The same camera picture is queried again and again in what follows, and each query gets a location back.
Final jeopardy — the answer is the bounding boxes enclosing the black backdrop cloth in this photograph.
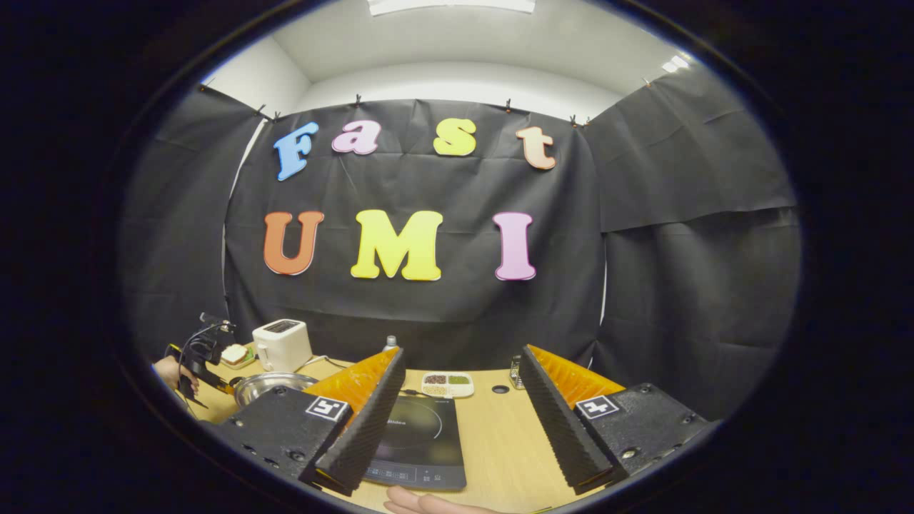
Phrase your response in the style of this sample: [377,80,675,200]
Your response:
[118,68,804,422]

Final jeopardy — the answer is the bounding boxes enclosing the black induction cooktop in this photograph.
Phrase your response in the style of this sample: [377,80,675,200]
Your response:
[363,396,468,492]

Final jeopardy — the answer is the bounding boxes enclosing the white toaster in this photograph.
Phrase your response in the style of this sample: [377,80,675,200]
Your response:
[252,318,313,373]

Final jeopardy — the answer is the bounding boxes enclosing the white divided bean dish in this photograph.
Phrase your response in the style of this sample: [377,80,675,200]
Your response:
[421,371,475,398]

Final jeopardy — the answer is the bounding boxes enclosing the white toaster cable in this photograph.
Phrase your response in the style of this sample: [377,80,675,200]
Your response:
[296,355,352,373]

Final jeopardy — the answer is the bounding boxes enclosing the steel pot with black handle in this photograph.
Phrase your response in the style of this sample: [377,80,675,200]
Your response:
[233,372,320,409]

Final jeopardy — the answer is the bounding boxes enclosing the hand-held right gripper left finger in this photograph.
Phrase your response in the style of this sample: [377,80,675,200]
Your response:
[200,348,406,498]

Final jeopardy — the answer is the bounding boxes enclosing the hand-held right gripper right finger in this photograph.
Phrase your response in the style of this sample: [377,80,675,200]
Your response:
[519,345,715,495]

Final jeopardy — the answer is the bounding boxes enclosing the large ceiling light panel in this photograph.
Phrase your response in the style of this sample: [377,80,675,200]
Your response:
[368,0,536,15]

